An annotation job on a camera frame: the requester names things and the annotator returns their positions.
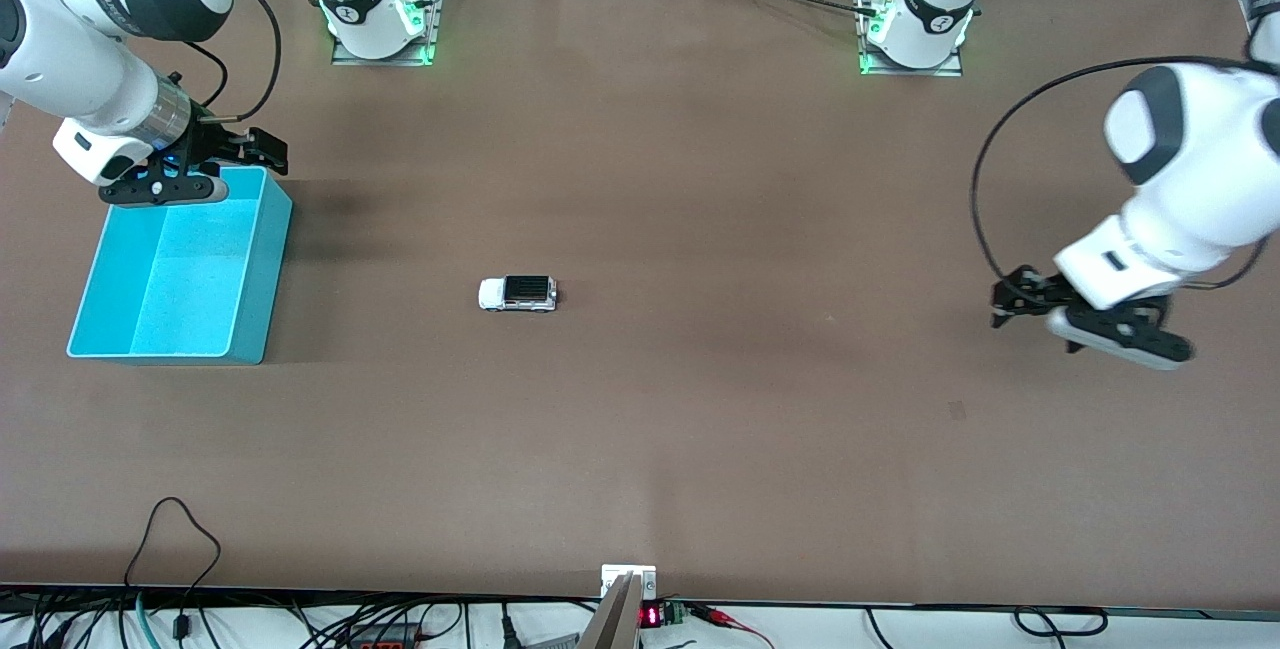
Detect white jeep toy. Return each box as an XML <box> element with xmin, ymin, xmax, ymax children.
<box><xmin>478</xmin><ymin>275</ymin><xmax>559</xmax><ymax>314</ymax></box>

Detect turquoise plastic bin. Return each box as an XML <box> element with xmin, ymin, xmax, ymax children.
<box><xmin>67</xmin><ymin>166</ymin><xmax>294</xmax><ymax>366</ymax></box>

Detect red clip leads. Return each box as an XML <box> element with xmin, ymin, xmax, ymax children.
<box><xmin>688</xmin><ymin>604</ymin><xmax>777</xmax><ymax>649</ymax></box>

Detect grey metal bar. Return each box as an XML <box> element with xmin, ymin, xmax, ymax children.
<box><xmin>577</xmin><ymin>572</ymin><xmax>644</xmax><ymax>649</ymax></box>

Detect short black right arm cable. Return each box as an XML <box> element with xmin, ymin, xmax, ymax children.
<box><xmin>183</xmin><ymin>40</ymin><xmax>230</xmax><ymax>113</ymax></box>

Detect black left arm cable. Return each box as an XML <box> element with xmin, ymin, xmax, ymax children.
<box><xmin>972</xmin><ymin>0</ymin><xmax>1280</xmax><ymax>292</ymax></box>

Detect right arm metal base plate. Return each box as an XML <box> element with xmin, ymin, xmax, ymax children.
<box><xmin>332</xmin><ymin>0</ymin><xmax>448</xmax><ymax>68</ymax></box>

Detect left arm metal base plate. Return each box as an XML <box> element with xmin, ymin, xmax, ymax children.
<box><xmin>857</xmin><ymin>0</ymin><xmax>964</xmax><ymax>79</ymax></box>

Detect black coiled cable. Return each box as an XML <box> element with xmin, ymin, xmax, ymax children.
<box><xmin>1012</xmin><ymin>607</ymin><xmax>1110</xmax><ymax>639</ymax></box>

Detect thin black looped cable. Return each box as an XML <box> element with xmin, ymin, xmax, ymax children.
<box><xmin>124</xmin><ymin>497</ymin><xmax>223</xmax><ymax>635</ymax></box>

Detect small white mounting bracket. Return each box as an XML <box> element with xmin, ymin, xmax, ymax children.
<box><xmin>601</xmin><ymin>564</ymin><xmax>658</xmax><ymax>601</ymax></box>

